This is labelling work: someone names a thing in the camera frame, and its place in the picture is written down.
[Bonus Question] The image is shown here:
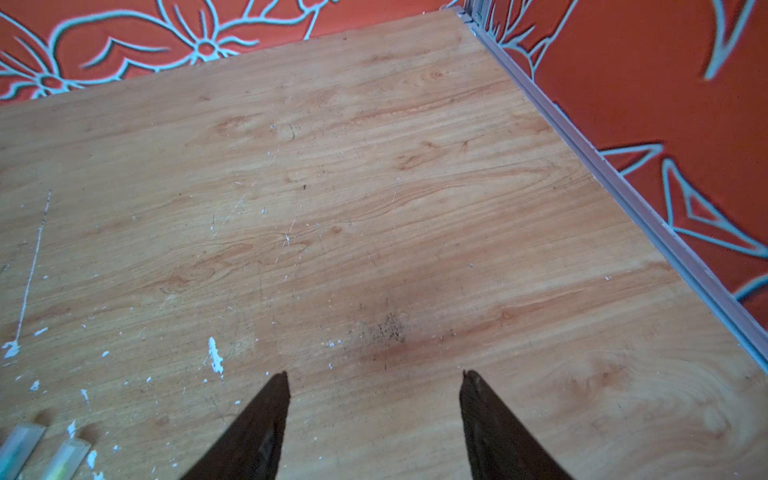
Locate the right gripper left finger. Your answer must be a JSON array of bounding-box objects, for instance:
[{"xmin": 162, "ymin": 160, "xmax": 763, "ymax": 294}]
[{"xmin": 183, "ymin": 371, "xmax": 291, "ymax": 480}]

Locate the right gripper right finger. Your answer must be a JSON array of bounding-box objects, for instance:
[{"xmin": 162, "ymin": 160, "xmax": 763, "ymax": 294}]
[{"xmin": 459, "ymin": 370, "xmax": 571, "ymax": 480}]

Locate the clear pen cap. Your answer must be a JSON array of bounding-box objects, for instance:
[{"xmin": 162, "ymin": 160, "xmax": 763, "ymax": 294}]
[
  {"xmin": 0, "ymin": 422, "xmax": 46, "ymax": 480},
  {"xmin": 41, "ymin": 438, "xmax": 91, "ymax": 480}
]

